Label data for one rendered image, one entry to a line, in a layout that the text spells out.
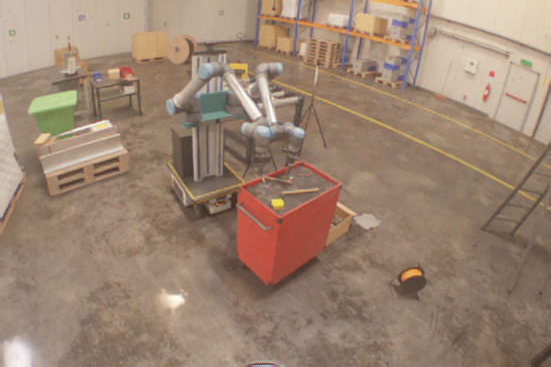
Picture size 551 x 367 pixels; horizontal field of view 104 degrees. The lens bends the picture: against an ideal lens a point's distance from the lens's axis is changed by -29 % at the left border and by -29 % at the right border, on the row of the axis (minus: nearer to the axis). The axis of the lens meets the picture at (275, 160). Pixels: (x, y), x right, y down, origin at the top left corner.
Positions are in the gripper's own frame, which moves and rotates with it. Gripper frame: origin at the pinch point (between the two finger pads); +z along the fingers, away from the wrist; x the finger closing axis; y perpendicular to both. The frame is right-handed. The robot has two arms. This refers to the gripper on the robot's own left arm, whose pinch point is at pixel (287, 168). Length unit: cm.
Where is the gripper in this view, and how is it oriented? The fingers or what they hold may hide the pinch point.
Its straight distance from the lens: 243.2
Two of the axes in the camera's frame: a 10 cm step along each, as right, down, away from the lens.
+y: 9.6, 2.0, 1.8
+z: -2.6, 8.7, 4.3
